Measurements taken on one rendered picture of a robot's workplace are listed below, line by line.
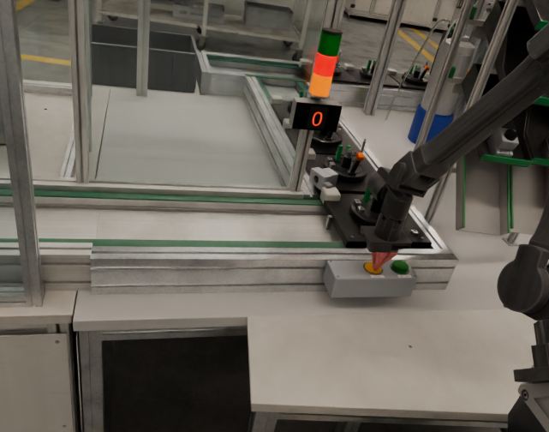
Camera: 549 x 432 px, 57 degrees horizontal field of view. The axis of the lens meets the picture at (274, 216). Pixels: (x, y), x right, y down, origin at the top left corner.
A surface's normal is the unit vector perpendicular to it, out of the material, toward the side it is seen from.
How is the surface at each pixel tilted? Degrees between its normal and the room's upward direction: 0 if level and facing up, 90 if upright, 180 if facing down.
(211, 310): 0
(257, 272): 90
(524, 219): 45
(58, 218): 0
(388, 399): 0
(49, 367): 90
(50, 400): 90
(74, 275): 90
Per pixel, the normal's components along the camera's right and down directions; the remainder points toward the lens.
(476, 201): 0.14, -0.22
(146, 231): 0.16, -0.84
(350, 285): 0.21, 0.55
